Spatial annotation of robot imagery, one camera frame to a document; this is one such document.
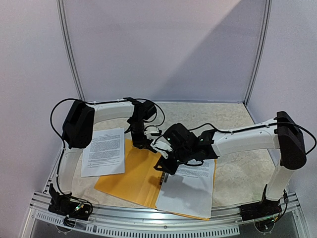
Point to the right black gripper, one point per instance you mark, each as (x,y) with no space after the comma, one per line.
(167,163)

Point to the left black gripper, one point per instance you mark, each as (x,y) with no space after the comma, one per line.
(138,141)

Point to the chrome folder spring clip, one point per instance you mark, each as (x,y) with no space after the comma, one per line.
(163,178)

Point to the orange file folder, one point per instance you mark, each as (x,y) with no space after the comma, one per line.
(139,183)

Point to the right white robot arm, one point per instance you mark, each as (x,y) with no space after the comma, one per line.
(180,146)

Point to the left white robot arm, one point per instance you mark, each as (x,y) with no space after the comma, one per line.
(77,133)

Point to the stack of printed papers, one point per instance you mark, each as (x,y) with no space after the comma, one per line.
(105,155)

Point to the aluminium front rail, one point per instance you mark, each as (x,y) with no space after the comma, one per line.
(116,222)

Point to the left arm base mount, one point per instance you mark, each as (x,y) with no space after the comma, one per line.
(69,206)

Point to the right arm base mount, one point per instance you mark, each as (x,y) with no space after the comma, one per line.
(264,208)

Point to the left aluminium frame post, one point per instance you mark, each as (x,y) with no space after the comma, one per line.
(68,48)

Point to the aluminium frame post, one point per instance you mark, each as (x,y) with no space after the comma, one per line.
(68,48)
(259,51)

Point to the right aluminium frame post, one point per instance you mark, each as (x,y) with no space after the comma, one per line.
(259,51)

